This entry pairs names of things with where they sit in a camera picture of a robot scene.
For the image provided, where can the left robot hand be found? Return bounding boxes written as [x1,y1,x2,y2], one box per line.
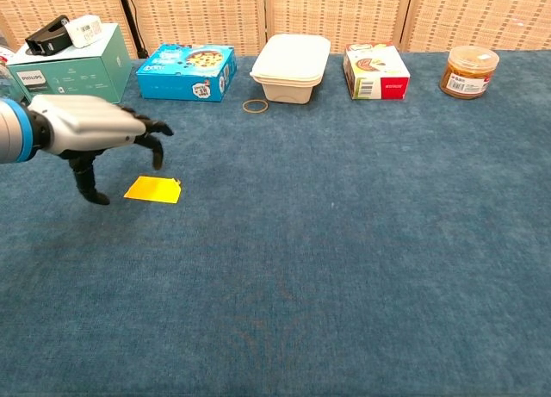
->
[26,94,175,206]

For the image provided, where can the blue table cloth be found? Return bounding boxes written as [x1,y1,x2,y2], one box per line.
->
[0,50,551,397]

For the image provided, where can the small white labelled box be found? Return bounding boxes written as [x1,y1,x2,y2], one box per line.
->
[64,16,103,49]

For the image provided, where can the woven folding screen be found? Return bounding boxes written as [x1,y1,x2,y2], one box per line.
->
[0,0,551,58]

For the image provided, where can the clear jar of rubber bands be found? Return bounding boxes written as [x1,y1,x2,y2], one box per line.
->
[438,45,500,100]

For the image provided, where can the teal Philips box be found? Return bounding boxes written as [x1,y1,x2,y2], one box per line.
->
[5,22,133,106]

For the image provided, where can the beige lidded food container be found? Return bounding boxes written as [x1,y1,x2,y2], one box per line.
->
[250,34,332,104]

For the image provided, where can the black tape dispenser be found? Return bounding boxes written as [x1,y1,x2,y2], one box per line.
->
[24,15,72,56]

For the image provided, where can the blue cookie box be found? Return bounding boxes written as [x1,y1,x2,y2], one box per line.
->
[135,43,238,102]

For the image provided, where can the black pole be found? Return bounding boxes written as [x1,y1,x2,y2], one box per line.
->
[115,0,150,59]

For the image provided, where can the white and red carton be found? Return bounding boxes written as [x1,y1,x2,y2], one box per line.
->
[343,42,412,101]

